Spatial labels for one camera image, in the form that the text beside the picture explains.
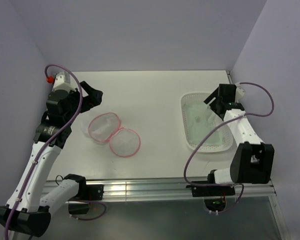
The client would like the mint green bra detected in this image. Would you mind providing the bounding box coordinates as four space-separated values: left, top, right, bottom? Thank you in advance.
184 102 231 146

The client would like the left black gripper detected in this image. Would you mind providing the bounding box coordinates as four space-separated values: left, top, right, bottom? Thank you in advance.
65 81 102 124

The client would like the pink mesh laundry bag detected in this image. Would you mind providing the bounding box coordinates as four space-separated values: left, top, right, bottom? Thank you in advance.
80 112 141 158

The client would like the white perforated plastic basket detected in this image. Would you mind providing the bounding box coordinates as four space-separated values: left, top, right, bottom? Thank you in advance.
180 92 236 154

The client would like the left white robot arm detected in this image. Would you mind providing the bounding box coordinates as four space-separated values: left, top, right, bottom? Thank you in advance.
0 81 103 240

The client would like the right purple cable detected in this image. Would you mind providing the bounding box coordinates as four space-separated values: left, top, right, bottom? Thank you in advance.
184 82 276 217

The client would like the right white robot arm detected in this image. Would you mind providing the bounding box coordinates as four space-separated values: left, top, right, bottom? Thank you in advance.
185 83 275 195

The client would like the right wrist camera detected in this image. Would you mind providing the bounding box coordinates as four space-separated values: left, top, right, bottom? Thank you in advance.
235 83 245 103

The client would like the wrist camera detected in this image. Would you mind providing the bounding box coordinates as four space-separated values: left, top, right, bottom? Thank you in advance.
235 83 245 103
46 71 75 93

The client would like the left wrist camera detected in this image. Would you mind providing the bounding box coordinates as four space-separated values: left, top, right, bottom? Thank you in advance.
46 71 75 93

